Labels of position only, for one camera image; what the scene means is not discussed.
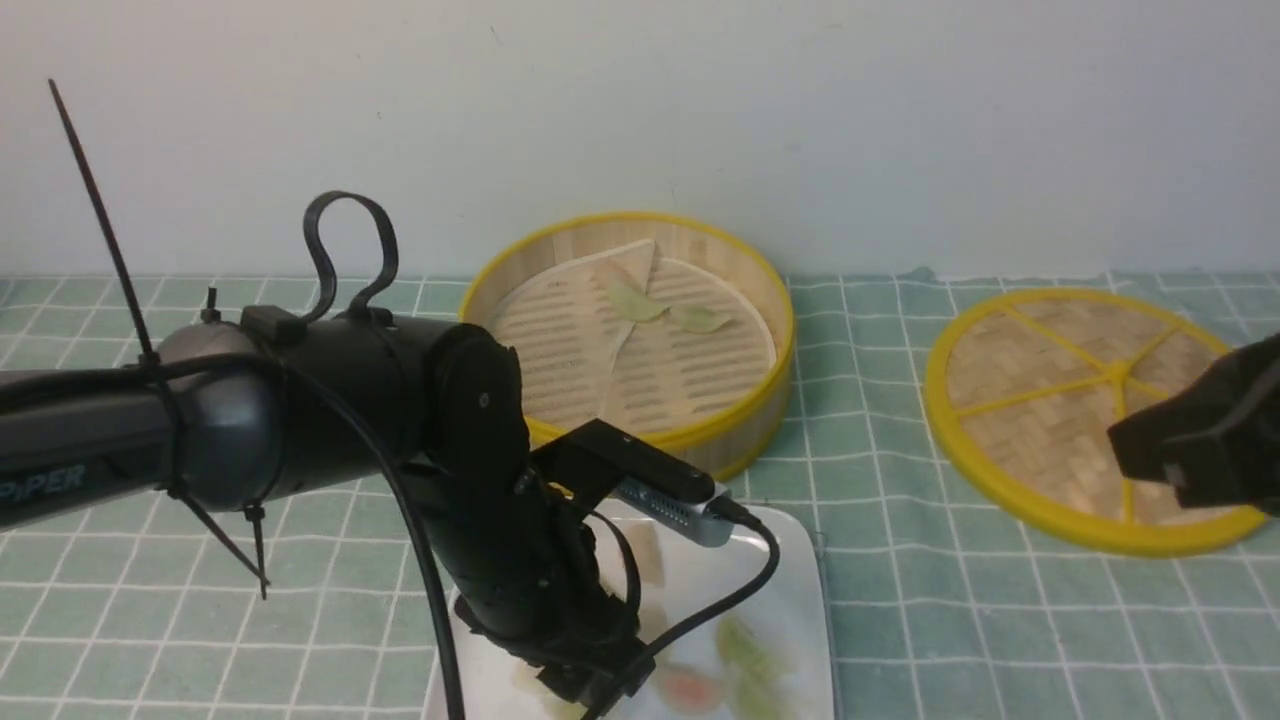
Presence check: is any black camera cable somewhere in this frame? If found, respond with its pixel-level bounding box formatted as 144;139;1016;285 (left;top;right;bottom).
270;360;781;720

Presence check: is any white square plate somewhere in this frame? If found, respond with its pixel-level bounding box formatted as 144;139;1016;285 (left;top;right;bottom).
422;498;836;719

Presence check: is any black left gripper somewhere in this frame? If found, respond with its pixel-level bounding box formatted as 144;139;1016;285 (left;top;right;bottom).
399;439;657;712

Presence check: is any yellow rimmed bamboo steamer basket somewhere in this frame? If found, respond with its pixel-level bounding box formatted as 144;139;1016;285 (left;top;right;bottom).
460;211;796;480

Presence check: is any grey wrist camera on left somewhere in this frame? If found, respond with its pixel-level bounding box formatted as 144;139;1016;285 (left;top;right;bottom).
530;419;736;550

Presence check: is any pink dumpling plate bottom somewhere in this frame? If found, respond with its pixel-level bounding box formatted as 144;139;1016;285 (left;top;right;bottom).
652;664;724;717

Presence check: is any pale green dumpling steamer middle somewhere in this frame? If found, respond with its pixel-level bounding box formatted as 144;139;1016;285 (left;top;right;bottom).
605;281;667;323

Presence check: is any pale green dumpling steamer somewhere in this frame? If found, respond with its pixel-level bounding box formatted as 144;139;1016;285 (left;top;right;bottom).
605;281;667;323
668;304;732;334

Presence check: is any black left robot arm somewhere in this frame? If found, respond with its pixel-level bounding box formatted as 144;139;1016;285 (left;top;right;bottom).
3;306;682;719

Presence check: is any round bamboo steamer lid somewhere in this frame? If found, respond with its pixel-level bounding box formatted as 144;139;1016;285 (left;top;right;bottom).
922;287;1265;559

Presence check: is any black cable tie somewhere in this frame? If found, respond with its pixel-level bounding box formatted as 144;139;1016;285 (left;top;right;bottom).
47;78;269;600

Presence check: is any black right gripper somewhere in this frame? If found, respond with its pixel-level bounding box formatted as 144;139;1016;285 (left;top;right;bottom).
1107;334;1279;518

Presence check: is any green dumpling plate bottom right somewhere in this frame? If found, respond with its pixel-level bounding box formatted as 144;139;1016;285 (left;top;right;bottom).
726;670;799;719

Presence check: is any white steamer liner paper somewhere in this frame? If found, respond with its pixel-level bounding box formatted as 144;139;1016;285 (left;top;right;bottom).
488;240;777;434

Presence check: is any green dumpling plate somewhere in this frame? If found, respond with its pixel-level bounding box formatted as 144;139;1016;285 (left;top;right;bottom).
726;670;799;719
714;612;796;682

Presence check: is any green checkered tablecloth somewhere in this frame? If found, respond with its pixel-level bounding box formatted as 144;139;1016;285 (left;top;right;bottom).
1;269;1279;719

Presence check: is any pale pink dumpling steamer back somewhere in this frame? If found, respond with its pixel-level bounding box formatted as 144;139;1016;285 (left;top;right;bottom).
591;258;643;292

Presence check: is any pale green dumpling steamer right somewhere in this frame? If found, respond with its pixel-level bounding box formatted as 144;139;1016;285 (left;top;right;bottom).
668;304;732;334

